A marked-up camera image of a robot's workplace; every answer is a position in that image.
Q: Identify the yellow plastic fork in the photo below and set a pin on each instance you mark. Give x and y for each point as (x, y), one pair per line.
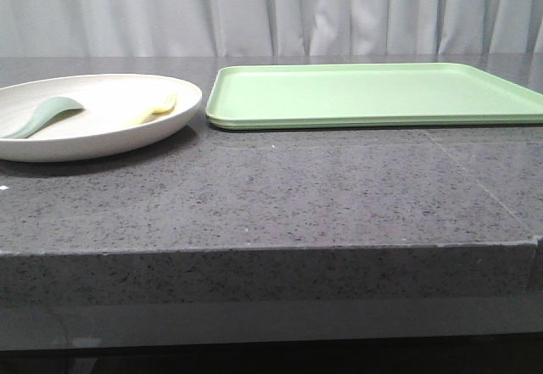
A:
(149, 111)

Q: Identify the white round plate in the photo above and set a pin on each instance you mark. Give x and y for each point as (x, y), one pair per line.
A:
(93, 132)

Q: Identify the light green tray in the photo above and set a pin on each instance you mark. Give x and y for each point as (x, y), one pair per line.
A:
(259, 97)

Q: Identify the sage green spoon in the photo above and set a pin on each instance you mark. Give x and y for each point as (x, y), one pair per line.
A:
(43, 114)

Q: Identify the white curtain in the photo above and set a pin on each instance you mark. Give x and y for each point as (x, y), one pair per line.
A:
(220, 28)

